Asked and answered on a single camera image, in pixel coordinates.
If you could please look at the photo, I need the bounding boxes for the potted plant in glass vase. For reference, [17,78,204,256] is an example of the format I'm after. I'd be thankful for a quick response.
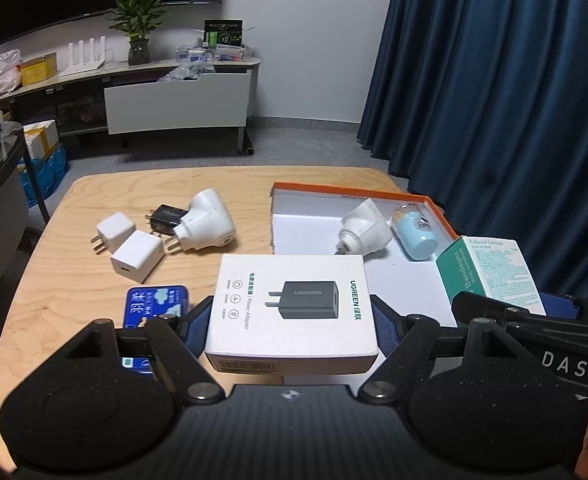
[108,0,181,67]

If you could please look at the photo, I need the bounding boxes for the yellow box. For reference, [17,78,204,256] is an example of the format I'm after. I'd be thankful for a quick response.
[20,52,58,86]

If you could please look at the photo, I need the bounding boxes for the white round plug adapter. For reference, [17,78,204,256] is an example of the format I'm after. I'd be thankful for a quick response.
[336,198,393,257]
[164,188,238,254]

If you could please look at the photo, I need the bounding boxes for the small white charger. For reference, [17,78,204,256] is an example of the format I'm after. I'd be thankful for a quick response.
[91,212,133,257]

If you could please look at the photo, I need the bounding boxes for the taped cardboard box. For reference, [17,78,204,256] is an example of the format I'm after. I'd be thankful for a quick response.
[22,120,60,162]

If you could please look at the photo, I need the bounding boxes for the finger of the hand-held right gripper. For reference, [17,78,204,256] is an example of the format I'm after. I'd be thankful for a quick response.
[541,292,588,328]
[451,291,542,333]

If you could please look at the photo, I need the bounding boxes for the grey television cabinet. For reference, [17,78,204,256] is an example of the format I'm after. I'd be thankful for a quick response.
[0,55,263,157]

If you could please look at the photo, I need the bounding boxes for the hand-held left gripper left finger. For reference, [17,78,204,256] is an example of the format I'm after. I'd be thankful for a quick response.
[63,296,225,407]

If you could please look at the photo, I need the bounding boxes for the clear plastic bags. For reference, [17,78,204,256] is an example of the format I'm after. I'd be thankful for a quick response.
[156,62,216,84]

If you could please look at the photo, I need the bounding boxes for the blue plastic bag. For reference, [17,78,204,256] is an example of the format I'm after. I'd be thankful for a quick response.
[16,144,70,209]

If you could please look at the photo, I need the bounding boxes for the white cube charger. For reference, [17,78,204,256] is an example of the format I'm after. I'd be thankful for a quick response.
[110,230,165,279]

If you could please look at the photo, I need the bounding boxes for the clear plastic storage boxes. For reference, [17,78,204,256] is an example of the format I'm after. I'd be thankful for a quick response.
[174,45,253,67]

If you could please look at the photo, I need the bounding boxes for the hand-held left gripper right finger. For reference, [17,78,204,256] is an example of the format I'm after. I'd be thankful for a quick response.
[358,296,525,406]

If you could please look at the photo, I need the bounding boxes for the white power adapter box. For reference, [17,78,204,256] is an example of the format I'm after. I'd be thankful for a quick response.
[204,254,380,377]

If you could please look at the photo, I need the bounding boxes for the green black box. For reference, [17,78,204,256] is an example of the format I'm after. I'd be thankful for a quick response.
[204,19,245,49]

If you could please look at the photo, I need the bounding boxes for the orange-rimmed white box tray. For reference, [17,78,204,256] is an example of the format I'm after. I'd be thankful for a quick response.
[270,181,461,331]

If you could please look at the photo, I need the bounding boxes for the black charger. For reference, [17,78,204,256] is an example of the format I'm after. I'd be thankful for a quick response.
[146,204,186,237]

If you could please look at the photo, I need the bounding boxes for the white router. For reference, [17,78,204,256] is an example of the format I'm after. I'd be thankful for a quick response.
[59,35,108,77]

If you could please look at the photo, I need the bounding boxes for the light blue toothpick jar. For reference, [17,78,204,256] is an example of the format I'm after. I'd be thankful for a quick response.
[391,203,439,262]

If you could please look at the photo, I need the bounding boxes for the blue curtain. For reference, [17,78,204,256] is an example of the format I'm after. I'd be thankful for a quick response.
[356,0,588,303]

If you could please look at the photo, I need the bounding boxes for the green bandage box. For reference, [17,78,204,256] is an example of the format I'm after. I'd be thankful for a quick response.
[435,236,548,317]

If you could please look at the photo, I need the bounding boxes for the white red plastic bag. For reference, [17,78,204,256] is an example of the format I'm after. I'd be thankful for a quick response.
[0,50,23,96]

